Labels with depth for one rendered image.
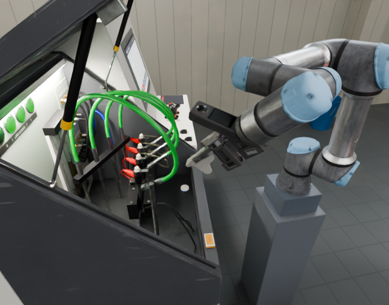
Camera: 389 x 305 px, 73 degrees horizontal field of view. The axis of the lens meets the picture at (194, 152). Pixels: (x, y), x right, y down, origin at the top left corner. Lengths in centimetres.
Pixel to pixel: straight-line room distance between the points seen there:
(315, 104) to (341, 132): 59
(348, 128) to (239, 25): 267
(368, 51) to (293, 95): 49
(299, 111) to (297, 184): 79
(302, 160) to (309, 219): 30
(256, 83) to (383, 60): 41
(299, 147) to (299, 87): 70
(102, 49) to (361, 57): 90
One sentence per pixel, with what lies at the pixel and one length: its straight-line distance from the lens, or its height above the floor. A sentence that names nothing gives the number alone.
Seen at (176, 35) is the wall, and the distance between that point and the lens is 334.
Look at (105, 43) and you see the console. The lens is 118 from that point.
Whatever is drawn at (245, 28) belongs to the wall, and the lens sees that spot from 355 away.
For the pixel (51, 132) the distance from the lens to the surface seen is 98.
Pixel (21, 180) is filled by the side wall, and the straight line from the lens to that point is 64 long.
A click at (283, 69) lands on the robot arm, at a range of 58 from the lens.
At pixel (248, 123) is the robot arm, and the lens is 51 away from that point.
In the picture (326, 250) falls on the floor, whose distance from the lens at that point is 231.
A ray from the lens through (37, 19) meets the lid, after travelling 45.
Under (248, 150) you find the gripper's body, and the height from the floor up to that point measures 139.
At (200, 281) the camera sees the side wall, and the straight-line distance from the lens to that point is 87.
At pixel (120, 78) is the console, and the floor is 133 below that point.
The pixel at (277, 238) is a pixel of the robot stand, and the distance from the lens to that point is 133.
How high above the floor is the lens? 169
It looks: 34 degrees down
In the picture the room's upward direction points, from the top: straight up
